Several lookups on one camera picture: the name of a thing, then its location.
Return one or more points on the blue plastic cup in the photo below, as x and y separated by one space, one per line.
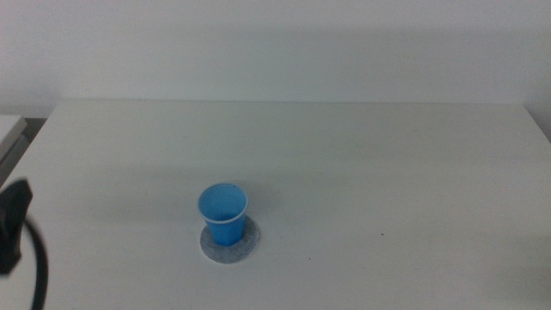
224 215

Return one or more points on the grey round cup mat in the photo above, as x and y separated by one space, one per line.
250 241

